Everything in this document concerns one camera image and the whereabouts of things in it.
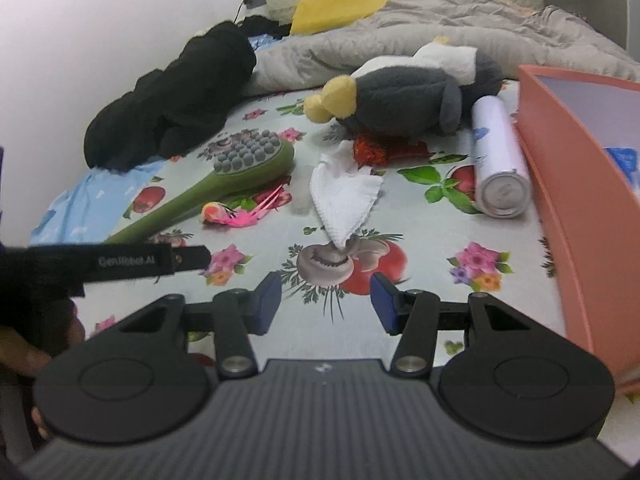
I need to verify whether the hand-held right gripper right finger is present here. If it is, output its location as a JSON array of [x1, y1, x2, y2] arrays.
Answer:
[[370, 272, 531, 378]]

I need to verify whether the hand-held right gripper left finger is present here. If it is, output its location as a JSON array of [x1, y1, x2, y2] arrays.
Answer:
[[120, 272, 283, 378]]

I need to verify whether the white textured cloth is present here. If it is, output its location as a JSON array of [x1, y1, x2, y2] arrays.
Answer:
[[309, 140, 385, 251]]

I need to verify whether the orange cardboard box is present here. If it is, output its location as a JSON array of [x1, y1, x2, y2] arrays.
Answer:
[[515, 64, 640, 386]]

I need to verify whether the blue face mask pack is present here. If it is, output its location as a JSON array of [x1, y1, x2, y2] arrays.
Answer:
[[602, 146, 640, 186]]

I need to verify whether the person's left hand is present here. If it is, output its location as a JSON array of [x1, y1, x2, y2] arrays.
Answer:
[[0, 306, 87, 377]]

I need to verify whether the blue bed sheet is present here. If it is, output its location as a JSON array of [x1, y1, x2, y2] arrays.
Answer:
[[30, 160, 166, 246]]

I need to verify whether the fruit print bed sheet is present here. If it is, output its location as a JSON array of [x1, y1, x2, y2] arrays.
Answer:
[[30, 77, 626, 401]]

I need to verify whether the pink feather toy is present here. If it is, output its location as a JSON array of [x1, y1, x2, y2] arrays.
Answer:
[[200, 185, 291, 228]]

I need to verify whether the green massage brush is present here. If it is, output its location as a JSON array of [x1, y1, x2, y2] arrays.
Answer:
[[102, 130, 296, 245]]

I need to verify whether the large black garment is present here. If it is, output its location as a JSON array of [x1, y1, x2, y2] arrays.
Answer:
[[82, 22, 257, 171]]

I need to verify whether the white spray can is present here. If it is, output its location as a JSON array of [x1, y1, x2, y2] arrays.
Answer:
[[470, 96, 532, 219]]

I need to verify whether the grey penguin plush toy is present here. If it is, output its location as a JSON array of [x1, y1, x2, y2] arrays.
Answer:
[[304, 36, 503, 138]]

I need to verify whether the small black garment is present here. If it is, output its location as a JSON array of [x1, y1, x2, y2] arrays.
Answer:
[[235, 15, 293, 41]]

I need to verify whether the yellow pillow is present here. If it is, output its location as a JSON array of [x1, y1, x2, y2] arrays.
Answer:
[[290, 0, 401, 36]]

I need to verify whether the grey quilt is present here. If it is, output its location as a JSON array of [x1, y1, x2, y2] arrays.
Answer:
[[242, 0, 640, 96]]

